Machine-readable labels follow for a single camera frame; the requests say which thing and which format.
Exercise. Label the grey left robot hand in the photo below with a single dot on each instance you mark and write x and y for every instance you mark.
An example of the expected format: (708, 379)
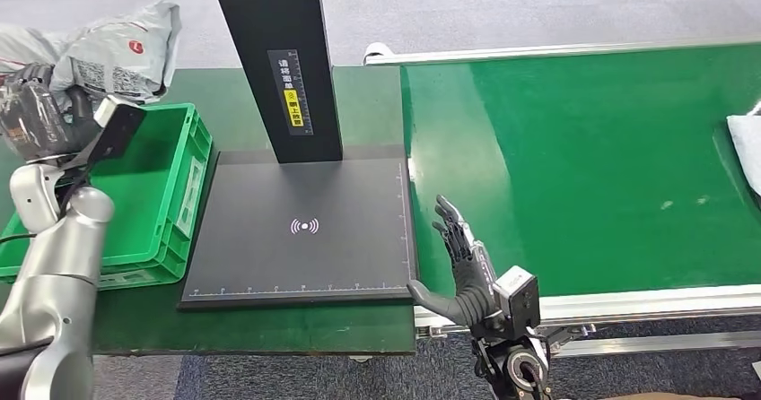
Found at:
(35, 124)

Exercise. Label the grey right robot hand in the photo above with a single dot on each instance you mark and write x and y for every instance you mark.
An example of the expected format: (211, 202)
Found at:
(472, 290)

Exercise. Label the grey plastic mailer package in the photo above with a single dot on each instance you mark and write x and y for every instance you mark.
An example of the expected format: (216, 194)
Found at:
(119, 47)

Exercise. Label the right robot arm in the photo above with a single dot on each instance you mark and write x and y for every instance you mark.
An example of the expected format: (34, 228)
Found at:
(523, 373)

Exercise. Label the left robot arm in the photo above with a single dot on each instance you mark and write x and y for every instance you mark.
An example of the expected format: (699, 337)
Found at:
(59, 278)

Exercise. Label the green conveyor belt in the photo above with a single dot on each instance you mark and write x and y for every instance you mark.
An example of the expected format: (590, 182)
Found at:
(594, 177)

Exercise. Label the black inbound scanner machine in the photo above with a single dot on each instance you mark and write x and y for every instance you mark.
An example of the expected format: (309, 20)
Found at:
(297, 254)

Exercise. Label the white plastic mailer package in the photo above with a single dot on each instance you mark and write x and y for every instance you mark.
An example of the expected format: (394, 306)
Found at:
(748, 148)

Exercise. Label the green plastic crate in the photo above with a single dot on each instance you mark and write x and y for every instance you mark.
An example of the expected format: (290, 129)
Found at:
(154, 207)

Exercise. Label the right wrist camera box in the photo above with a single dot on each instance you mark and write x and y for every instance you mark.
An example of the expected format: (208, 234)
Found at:
(520, 302)

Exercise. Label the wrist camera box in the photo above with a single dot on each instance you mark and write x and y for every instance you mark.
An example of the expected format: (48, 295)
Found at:
(119, 127)
(520, 302)

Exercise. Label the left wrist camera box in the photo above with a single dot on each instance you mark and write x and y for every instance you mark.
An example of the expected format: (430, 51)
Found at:
(119, 127)

